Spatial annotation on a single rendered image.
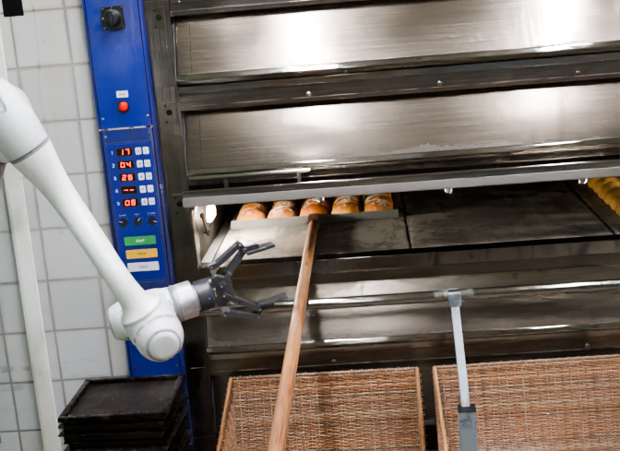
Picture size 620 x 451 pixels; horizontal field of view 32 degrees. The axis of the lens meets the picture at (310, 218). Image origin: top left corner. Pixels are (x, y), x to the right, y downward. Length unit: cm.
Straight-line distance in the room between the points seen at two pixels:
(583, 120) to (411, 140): 47
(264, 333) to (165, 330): 81
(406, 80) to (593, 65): 50
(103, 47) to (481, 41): 102
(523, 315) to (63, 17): 153
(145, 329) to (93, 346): 89
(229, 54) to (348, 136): 40
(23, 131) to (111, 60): 67
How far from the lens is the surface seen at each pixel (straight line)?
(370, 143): 297
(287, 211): 352
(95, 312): 319
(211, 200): 289
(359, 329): 309
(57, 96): 308
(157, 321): 235
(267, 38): 297
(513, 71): 299
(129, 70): 299
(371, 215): 349
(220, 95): 299
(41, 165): 241
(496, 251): 306
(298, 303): 257
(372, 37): 295
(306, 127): 299
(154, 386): 303
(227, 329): 313
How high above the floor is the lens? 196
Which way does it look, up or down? 13 degrees down
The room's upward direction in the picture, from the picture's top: 5 degrees counter-clockwise
